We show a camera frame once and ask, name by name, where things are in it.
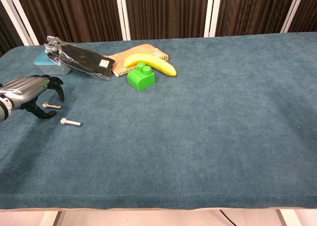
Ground teal velvet tablecloth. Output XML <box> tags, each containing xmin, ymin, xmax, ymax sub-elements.
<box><xmin>0</xmin><ymin>32</ymin><xmax>317</xmax><ymax>210</ymax></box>

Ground yellow banana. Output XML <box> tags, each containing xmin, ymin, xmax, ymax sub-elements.
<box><xmin>123</xmin><ymin>53</ymin><xmax>177</xmax><ymax>77</ymax></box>

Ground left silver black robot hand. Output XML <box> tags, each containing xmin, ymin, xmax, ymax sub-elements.
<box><xmin>0</xmin><ymin>74</ymin><xmax>65</xmax><ymax>120</ymax></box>

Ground black item in plastic bag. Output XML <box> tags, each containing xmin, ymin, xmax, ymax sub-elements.
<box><xmin>44</xmin><ymin>36</ymin><xmax>116</xmax><ymax>81</ymax></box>

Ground silver bolt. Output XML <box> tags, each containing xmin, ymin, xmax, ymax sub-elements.
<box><xmin>42</xmin><ymin>101</ymin><xmax>62</xmax><ymax>110</ymax></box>
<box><xmin>60</xmin><ymin>117</ymin><xmax>82</xmax><ymax>127</ymax></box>

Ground black floor cables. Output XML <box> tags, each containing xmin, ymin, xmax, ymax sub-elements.
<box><xmin>219</xmin><ymin>210</ymin><xmax>236</xmax><ymax>226</ymax></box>

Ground white screen frame post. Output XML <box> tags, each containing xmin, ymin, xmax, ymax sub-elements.
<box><xmin>203</xmin><ymin>0</ymin><xmax>222</xmax><ymax>38</ymax></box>
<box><xmin>0</xmin><ymin>0</ymin><xmax>40</xmax><ymax>46</ymax></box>
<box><xmin>115</xmin><ymin>0</ymin><xmax>131</xmax><ymax>41</ymax></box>
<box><xmin>280</xmin><ymin>0</ymin><xmax>310</xmax><ymax>33</ymax></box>

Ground brown fabric screen panel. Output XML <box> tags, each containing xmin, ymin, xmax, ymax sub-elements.
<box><xmin>215</xmin><ymin>0</ymin><xmax>298</xmax><ymax>37</ymax></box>
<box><xmin>288</xmin><ymin>0</ymin><xmax>317</xmax><ymax>33</ymax></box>
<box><xmin>123</xmin><ymin>0</ymin><xmax>210</xmax><ymax>41</ymax></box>
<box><xmin>13</xmin><ymin>0</ymin><xmax>123</xmax><ymax>44</ymax></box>
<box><xmin>0</xmin><ymin>2</ymin><xmax>25</xmax><ymax>57</ymax></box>

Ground white table leg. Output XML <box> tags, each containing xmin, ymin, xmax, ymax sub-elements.
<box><xmin>276</xmin><ymin>209</ymin><xmax>298</xmax><ymax>226</ymax></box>
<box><xmin>39</xmin><ymin>210</ymin><xmax>62</xmax><ymax>226</ymax></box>

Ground clear container with blue lid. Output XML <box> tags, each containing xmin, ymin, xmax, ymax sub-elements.
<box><xmin>33</xmin><ymin>50</ymin><xmax>72</xmax><ymax>75</ymax></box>

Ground kraft spiral notebook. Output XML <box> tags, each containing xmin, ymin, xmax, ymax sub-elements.
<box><xmin>105</xmin><ymin>44</ymin><xmax>170</xmax><ymax>77</ymax></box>

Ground green toy building brick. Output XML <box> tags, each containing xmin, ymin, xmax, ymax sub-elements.
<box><xmin>126</xmin><ymin>61</ymin><xmax>156</xmax><ymax>92</ymax></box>

